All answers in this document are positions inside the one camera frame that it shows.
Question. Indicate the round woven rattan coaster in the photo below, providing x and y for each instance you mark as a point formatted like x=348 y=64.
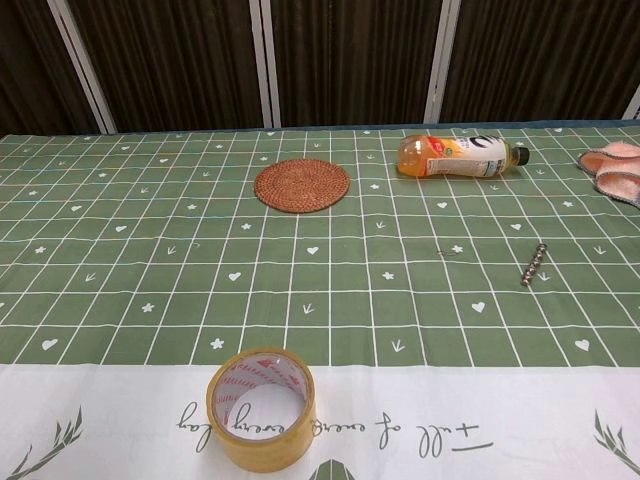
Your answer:
x=301 y=185

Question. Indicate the orange juice plastic bottle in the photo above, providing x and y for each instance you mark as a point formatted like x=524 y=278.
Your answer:
x=450 y=157

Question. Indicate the green grid tablecloth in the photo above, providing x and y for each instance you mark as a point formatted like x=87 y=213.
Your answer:
x=150 y=275

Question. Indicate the dark folding screen panel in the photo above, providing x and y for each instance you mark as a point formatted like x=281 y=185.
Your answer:
x=350 y=60
x=540 y=60
x=165 y=60
x=25 y=60

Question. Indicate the clear packing tape roll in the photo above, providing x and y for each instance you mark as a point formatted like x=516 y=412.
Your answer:
x=260 y=450

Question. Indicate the pink fluffy cloth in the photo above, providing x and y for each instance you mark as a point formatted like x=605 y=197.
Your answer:
x=617 y=182

